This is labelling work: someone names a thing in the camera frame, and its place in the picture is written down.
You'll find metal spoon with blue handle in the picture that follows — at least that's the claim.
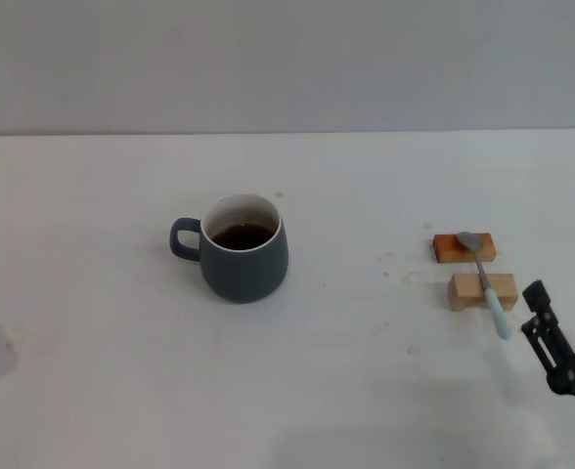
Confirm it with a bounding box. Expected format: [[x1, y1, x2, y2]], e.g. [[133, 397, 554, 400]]
[[456, 231, 513, 340]]

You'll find dark grey ceramic coffee mug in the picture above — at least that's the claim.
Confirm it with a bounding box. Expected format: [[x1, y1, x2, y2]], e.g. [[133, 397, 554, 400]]
[[170, 192, 290, 305]]

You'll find light notched wooden block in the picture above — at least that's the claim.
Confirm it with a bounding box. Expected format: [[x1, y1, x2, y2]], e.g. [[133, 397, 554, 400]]
[[446, 272, 519, 313]]

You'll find brown stained wooden block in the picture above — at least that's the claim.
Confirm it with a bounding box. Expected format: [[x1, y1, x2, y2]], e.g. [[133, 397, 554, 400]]
[[432, 232, 498, 265]]

